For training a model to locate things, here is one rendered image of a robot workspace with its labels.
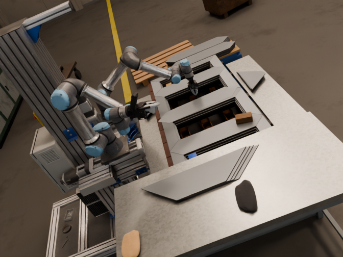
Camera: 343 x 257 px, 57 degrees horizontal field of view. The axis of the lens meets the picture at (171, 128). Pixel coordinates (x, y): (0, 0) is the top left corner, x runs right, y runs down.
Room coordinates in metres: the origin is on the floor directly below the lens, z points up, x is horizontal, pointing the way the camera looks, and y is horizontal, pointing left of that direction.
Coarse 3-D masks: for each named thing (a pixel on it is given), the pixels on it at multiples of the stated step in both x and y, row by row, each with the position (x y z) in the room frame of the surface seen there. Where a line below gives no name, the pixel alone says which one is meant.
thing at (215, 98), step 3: (210, 93) 2.36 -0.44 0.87; (213, 93) 2.34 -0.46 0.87; (216, 93) 2.32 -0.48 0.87; (210, 96) 2.32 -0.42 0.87; (213, 96) 2.30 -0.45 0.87; (216, 96) 2.28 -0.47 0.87; (219, 96) 2.26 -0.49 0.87; (213, 99) 2.25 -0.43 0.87; (216, 99) 2.23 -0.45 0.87; (219, 99) 2.21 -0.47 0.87; (222, 99) 2.20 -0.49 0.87; (213, 102) 2.21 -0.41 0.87
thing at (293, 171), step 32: (288, 128) 1.36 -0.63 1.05; (320, 128) 1.26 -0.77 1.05; (192, 160) 1.46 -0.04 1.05; (256, 160) 1.24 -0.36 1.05; (288, 160) 1.14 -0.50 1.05; (320, 160) 1.06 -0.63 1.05; (128, 192) 1.43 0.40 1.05; (224, 192) 1.13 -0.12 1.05; (256, 192) 1.04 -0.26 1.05; (288, 192) 0.96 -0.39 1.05; (320, 192) 0.89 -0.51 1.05; (128, 224) 1.20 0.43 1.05; (160, 224) 1.10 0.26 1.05; (192, 224) 1.02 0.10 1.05; (224, 224) 0.94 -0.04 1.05; (256, 224) 0.87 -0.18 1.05; (160, 256) 0.93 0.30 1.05
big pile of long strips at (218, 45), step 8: (208, 40) 3.45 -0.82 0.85; (216, 40) 3.36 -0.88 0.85; (224, 40) 3.28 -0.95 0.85; (192, 48) 3.43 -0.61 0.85; (200, 48) 3.34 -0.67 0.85; (208, 48) 3.25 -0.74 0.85; (216, 48) 3.17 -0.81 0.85; (224, 48) 3.09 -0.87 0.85; (232, 48) 3.10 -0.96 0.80; (176, 56) 3.42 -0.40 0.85; (184, 56) 3.33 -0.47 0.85; (192, 56) 3.24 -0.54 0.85; (200, 56) 3.16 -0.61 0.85; (208, 56) 3.08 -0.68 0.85; (168, 64) 3.38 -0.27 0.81; (176, 64) 3.22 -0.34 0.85
